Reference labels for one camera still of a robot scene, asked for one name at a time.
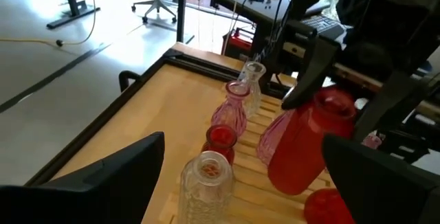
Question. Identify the pink ribbed narrow-neck vase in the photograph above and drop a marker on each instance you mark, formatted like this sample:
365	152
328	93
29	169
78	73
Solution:
229	114

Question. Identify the black floor stand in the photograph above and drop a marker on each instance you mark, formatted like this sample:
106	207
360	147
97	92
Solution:
72	7

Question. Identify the tall red bottle vase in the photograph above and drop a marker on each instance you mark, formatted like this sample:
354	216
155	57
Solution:
302	155

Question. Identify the red tool box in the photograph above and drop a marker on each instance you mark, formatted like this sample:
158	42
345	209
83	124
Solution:
239	40

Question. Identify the small red glass vase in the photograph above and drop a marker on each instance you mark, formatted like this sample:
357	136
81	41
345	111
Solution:
221	138

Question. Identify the wooden slatted shelf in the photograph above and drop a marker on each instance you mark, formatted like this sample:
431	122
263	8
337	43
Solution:
261	196

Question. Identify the black aluminium rig frame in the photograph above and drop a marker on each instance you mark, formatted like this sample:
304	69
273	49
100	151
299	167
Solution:
103	121

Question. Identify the pink round wide vase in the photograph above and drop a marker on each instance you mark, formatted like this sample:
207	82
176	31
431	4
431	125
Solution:
372	141

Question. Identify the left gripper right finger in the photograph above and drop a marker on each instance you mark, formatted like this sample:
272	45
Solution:
388	189

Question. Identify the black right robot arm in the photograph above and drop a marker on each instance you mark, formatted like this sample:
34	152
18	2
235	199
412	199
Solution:
304	0

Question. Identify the dark grey laptop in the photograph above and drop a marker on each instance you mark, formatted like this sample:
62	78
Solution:
323	24

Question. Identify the clear diamond-pattern bottle vase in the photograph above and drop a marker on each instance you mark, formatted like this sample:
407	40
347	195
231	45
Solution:
206	189

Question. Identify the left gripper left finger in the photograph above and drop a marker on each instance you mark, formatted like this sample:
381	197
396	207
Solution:
86	196

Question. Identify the grey desk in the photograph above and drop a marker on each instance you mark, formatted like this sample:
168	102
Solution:
240	4

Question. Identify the black desk leg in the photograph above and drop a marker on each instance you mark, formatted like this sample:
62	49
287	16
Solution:
181	11

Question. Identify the clear ribbed bulbous glass vase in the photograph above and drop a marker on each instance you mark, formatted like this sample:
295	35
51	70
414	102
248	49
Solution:
253	90

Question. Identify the red flared-mouth glass vase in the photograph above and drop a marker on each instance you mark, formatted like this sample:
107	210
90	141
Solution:
324	208

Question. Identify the pink ribbed glass vase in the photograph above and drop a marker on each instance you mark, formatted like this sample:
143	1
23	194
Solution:
271	141

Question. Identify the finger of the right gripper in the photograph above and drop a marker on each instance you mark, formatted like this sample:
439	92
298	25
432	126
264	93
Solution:
309	76
388	107

